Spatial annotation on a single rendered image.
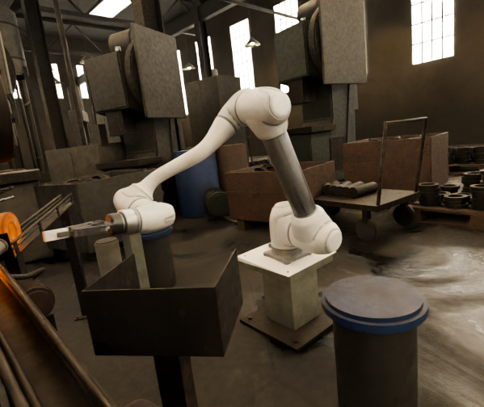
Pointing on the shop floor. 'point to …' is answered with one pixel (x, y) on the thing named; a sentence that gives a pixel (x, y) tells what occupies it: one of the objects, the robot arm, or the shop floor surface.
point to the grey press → (138, 100)
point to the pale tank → (8, 23)
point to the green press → (323, 76)
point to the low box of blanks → (270, 190)
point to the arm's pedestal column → (290, 312)
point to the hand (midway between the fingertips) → (56, 234)
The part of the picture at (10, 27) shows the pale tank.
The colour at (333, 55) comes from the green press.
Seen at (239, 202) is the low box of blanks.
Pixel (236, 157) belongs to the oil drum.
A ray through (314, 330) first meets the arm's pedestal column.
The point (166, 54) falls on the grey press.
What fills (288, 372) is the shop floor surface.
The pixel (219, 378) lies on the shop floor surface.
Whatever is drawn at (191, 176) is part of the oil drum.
